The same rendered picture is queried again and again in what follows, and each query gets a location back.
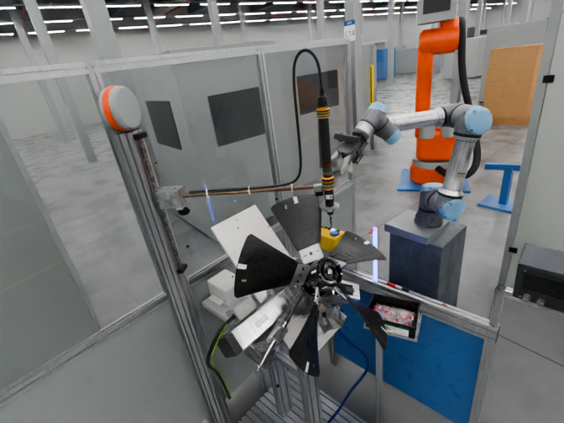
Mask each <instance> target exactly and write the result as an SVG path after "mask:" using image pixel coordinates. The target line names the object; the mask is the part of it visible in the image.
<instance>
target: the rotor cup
mask: <svg viewBox="0 0 564 423"><path fill-rule="evenodd" d="M310 265H311V268H310V270H309V273H308V275H307V277H306V279H305V283H304V284H303V285H299V286H300V289H301V290H302V291H303V293H304V294H306V295H308V296H310V297H312V296H314V294H315V289H316V287H318V290H319V293H320V296H323V295H324V294H325V293H326V292H327V291H328V290H330V289H332V288H335V287H337V286H339V285H340V284H341V282H342V268H341V266H340V264H339V263H338V262H337V261H336V260H335V259H334V258H331V257H323V258H320V259H318V260H317V261H315V262H312V263H310ZM329 269H331V270H332V274H328V272H327V270H329ZM314 270H316V272H315V273H313V274H312V273H311V272H312V271H314ZM323 287H327V288H325V289H322V288H323Z"/></svg>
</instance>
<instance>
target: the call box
mask: <svg viewBox="0 0 564 423"><path fill-rule="evenodd" d="M331 232H332V231H331V230H328V229H325V228H321V241H320V245H321V248H322V249H325V250H327V251H330V252H332V250H333V249H334V248H335V247H336V246H337V244H338V242H339V241H340V239H341V238H342V236H343V234H344V233H345V232H343V231H340V232H338V235H336V236H332V235H331Z"/></svg>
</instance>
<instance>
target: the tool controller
mask: <svg viewBox="0 0 564 423"><path fill-rule="evenodd" d="M512 296H513V297H516V298H519V299H521V300H523V301H526V302H532V303H535V304H537V305H538V306H545V307H548V308H551V309H553V310H556V311H561V312H564V252H563V251H560V250H555V249H552V248H544V247H541V246H536V245H533V244H528V243H526V244H525V246H524V248H523V251H522V254H521V255H520V260H519V262H518V266H517V270H516V276H515V281H514V289H513V294H512Z"/></svg>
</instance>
